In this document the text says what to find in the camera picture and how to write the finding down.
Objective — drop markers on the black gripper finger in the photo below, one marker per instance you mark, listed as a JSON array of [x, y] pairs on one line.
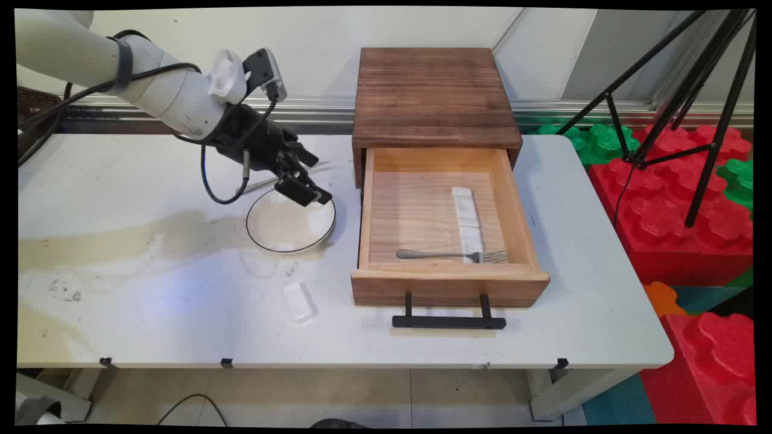
[[301, 188], [303, 155]]

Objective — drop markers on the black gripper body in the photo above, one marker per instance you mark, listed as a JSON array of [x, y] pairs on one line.
[[253, 141]]

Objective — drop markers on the silver table knife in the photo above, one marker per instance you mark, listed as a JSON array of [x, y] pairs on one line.
[[259, 184]]

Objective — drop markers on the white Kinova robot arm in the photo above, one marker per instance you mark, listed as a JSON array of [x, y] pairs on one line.
[[72, 48]]

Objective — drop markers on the white plate black rim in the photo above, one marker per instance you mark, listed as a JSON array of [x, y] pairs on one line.
[[289, 229]]

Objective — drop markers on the silver fork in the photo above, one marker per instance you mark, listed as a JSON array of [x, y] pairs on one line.
[[428, 255]]

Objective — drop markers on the dark wooden cabinet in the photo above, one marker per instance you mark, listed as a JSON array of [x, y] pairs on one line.
[[434, 96]]

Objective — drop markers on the light wooden drawer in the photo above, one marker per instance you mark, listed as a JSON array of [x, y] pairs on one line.
[[446, 289]]

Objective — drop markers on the brown wicker basket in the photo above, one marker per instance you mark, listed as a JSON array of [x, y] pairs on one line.
[[36, 108]]

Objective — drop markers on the green foam block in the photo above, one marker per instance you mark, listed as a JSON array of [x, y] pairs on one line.
[[597, 141], [740, 181]]

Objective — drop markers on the white table leg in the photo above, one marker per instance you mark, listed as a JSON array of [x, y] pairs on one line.
[[561, 395]]

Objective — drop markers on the orange foam piece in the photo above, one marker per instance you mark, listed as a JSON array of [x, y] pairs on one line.
[[660, 298]]

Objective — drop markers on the teal foam mat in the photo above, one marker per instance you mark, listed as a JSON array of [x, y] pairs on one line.
[[621, 404]]

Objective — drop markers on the black tripod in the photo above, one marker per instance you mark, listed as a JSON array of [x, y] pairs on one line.
[[721, 120]]

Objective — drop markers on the aluminium wall rail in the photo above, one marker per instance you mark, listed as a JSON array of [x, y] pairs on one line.
[[325, 108]]

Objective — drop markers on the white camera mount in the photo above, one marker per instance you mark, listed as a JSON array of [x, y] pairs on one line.
[[228, 75]]

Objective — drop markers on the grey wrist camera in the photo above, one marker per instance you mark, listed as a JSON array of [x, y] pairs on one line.
[[264, 69]]

